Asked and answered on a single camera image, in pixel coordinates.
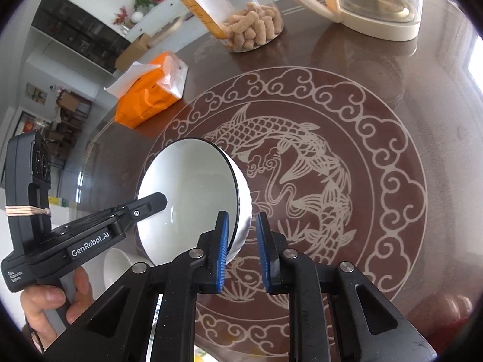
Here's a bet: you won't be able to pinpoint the red flowers in vase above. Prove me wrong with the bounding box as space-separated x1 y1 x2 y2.
112 5 130 26

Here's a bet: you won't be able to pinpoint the white ribbed bowl dark rim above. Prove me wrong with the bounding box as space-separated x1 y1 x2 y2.
136 138 253 267

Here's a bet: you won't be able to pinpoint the cardboard box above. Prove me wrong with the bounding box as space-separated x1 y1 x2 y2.
115 33 152 71

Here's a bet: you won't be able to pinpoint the person's left hand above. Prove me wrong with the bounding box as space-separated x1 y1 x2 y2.
20 268 95 352

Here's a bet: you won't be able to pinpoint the black wall cabinet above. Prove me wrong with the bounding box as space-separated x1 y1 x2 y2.
31 0 131 75

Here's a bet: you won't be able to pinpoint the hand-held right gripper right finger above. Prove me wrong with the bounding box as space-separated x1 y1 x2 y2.
256 212 440 362

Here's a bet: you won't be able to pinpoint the glass kettle with cream handle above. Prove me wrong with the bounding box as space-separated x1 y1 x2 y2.
267 0 424 42

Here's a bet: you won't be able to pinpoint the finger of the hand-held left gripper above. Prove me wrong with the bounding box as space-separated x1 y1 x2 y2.
77 192 168 236

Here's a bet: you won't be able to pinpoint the clear plastic jar with snacks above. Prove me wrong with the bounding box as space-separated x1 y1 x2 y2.
165 0 284 54

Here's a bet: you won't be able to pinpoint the orange tissue pack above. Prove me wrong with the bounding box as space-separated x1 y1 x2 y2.
104 52 189 127

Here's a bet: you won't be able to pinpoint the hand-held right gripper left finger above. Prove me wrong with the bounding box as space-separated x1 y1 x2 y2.
43 211 231 362

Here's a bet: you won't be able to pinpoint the small plain white bowl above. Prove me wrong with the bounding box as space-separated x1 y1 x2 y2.
103 249 152 292

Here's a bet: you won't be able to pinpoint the wooden chair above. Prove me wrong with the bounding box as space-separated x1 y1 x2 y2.
47 90 93 157

